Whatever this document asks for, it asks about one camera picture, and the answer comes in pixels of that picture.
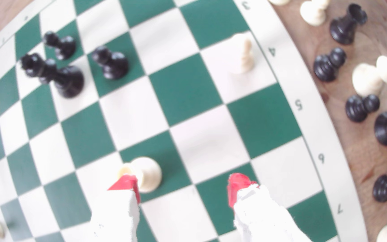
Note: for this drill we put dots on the gripper finger red white tape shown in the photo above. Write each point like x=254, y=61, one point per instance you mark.
x=260, y=221
x=116, y=218

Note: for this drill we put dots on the black chess queen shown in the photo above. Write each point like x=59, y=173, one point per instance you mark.
x=67, y=80

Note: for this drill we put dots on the white chess queen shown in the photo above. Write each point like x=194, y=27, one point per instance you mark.
x=368, y=80

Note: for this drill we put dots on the black chess rook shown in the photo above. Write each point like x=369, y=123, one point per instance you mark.
x=343, y=28

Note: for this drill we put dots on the white chess piece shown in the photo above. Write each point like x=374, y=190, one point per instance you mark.
x=279, y=1
x=312, y=13

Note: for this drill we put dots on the white pawn on board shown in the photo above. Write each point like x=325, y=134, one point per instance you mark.
x=148, y=173

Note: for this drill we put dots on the green and white chessboard mat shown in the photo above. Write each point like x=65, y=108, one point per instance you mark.
x=183, y=87

